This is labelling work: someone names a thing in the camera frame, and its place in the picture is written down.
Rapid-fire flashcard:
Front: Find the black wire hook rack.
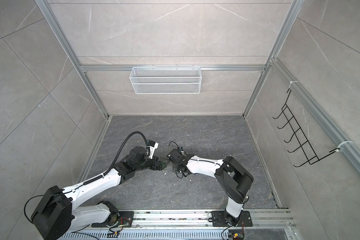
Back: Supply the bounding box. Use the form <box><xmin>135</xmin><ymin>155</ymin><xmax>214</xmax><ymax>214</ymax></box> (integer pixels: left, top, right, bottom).
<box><xmin>272</xmin><ymin>89</ymin><xmax>340</xmax><ymax>168</ymax></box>

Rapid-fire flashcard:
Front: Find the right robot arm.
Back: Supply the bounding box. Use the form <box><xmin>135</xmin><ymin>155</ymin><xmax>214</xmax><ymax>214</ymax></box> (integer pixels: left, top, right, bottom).
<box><xmin>167</xmin><ymin>149</ymin><xmax>254</xmax><ymax>226</ymax></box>

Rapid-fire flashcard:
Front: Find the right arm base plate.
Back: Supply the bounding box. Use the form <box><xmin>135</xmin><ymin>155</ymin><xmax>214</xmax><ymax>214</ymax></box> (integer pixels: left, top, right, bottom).
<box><xmin>208</xmin><ymin>211</ymin><xmax>253</xmax><ymax>227</ymax></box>

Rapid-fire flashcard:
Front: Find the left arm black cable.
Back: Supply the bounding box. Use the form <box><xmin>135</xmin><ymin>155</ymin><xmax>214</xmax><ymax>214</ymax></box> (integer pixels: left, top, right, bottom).
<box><xmin>103</xmin><ymin>131</ymin><xmax>149</xmax><ymax>176</ymax></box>

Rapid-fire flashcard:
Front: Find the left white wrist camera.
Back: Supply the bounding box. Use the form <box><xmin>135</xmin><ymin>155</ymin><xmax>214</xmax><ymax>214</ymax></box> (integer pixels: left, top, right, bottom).
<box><xmin>146</xmin><ymin>140</ymin><xmax>159</xmax><ymax>159</ymax></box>

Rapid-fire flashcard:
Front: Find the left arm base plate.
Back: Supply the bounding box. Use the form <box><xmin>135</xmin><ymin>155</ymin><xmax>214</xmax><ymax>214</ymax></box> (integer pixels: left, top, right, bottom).
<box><xmin>91</xmin><ymin>211</ymin><xmax>135</xmax><ymax>228</ymax></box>

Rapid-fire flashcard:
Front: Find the aluminium front rail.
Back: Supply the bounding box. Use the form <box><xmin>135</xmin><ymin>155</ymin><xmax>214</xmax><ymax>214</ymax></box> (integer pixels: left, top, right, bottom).
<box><xmin>61</xmin><ymin>209</ymin><xmax>301</xmax><ymax>240</ymax></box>

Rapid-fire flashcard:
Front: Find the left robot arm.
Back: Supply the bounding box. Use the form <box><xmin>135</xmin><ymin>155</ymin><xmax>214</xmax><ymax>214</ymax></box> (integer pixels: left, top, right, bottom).
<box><xmin>30</xmin><ymin>147</ymin><xmax>167</xmax><ymax>240</ymax></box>

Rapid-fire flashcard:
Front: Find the white wire mesh basket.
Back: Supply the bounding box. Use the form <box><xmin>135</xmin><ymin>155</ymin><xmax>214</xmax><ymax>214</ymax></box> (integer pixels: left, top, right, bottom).
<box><xmin>130</xmin><ymin>67</ymin><xmax>202</xmax><ymax>95</ymax></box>

